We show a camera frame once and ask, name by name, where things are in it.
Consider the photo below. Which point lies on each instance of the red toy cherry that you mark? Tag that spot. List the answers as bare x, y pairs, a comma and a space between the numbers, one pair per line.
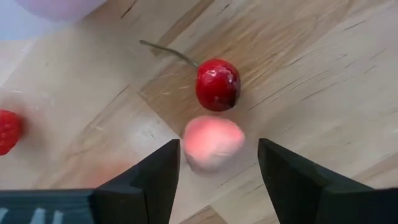
217, 85

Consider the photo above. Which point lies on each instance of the small pink toy peach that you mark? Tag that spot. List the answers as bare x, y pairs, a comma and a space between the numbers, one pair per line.
211, 140

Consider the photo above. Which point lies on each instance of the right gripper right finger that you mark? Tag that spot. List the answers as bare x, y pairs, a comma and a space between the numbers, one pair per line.
311, 202

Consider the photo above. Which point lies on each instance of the small red toy strawberry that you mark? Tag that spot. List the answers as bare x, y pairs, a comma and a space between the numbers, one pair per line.
9, 130

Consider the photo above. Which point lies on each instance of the clear plastic tupperware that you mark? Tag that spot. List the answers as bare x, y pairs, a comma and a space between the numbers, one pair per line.
62, 7

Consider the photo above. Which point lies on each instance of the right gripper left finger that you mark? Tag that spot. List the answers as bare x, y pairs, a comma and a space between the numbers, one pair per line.
140, 193

